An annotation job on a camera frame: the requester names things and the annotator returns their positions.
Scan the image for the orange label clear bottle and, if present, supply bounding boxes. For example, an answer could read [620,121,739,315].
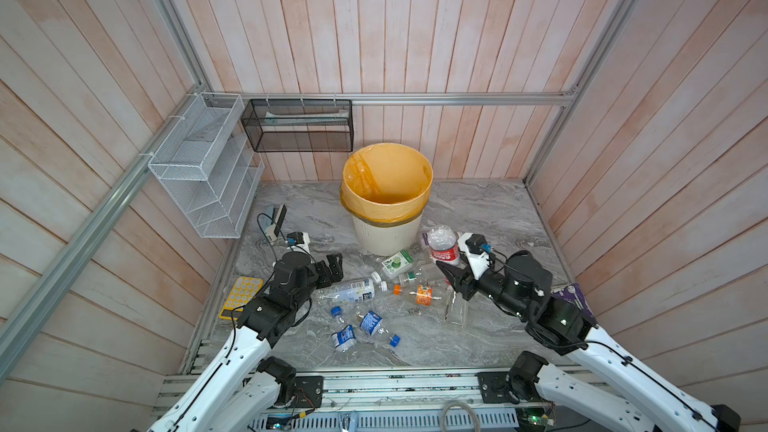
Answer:
[393,284,443,307]

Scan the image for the grey looped cable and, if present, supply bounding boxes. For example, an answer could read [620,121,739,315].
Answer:
[439,400,482,432]

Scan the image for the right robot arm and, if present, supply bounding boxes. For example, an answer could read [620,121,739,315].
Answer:
[437,250,741,431]

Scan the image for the white wire mesh shelf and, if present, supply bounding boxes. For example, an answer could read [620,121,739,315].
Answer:
[149,93,264,239]

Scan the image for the crushed blue label bottle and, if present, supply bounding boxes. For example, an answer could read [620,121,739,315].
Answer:
[360,310,401,349]

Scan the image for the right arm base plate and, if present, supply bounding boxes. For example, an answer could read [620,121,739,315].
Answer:
[476,371,520,405]

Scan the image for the white bin with yellow bag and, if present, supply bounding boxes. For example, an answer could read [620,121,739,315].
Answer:
[340,143,434,256]

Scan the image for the black mesh wall basket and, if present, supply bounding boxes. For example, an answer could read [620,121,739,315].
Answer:
[241,98,354,153]

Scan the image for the red label clear bottle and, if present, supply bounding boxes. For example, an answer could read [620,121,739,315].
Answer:
[427,225,460,266]

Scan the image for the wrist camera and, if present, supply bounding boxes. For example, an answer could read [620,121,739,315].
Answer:
[458,232,493,280]
[285,232,310,254]

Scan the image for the clear green cap bottle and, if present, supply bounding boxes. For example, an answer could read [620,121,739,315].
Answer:
[399,262,445,287]

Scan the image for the small blue label bottle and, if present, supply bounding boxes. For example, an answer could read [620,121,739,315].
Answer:
[330,306,357,352]

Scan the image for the green lime label bottle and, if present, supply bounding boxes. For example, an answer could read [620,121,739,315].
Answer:
[381,250,414,279]

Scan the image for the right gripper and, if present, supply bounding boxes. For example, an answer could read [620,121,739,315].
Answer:
[436,245,526,320]

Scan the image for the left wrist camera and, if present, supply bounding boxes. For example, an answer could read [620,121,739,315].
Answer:
[285,232,310,254]

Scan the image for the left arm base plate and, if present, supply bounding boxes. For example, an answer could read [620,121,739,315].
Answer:
[279,375,324,409]

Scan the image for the clear tall bottle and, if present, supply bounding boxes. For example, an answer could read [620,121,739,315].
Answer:
[444,290,468,329]

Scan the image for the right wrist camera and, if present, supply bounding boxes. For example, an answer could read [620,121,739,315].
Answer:
[458,232,493,280]

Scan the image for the long clear blue-label bottle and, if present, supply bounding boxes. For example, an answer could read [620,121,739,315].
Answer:
[317,279,377,303]

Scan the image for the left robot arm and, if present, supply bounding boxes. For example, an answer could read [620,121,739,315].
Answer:
[149,250,343,431]

